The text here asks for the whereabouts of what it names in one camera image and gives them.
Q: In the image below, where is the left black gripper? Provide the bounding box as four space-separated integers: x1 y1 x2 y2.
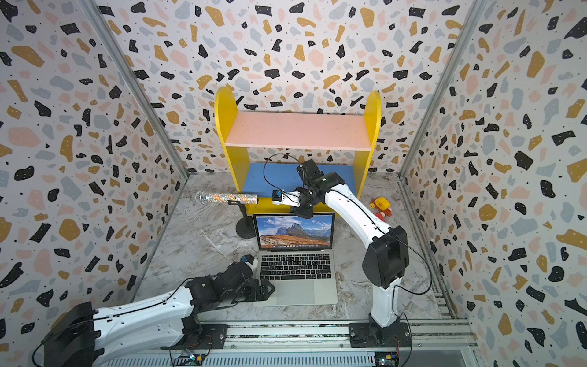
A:
222 278 278 305

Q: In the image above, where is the silver laptop computer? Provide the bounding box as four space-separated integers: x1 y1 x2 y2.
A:
253 213 338 307

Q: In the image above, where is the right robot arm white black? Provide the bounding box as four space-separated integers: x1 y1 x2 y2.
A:
289 160 409 347

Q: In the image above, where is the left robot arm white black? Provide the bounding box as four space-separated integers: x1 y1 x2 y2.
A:
31 255 275 366

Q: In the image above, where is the yellow pink blue shelf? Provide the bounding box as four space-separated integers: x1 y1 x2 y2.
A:
214 87 382 215

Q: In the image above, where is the red yellow toy figure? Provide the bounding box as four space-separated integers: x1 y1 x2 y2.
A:
369 197 392 222

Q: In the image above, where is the left green circuit board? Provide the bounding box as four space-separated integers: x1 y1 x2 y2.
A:
174 350 203 366

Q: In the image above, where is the green circuit board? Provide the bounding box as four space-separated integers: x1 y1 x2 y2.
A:
374 352 399 367
174 350 203 366

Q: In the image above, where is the glitter microphone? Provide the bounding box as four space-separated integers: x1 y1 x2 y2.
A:
196 191 258 205

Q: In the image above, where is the right green circuit board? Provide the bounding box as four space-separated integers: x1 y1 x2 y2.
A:
374 352 399 367

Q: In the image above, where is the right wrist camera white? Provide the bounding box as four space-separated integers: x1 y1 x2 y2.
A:
271 189 301 207

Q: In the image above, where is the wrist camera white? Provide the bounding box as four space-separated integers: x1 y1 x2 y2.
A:
241 255 255 269
271 189 301 207

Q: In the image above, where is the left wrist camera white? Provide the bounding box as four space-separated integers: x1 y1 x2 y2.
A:
241 255 255 269

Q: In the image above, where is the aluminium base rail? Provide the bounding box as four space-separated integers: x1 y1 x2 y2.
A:
98 319 484 366

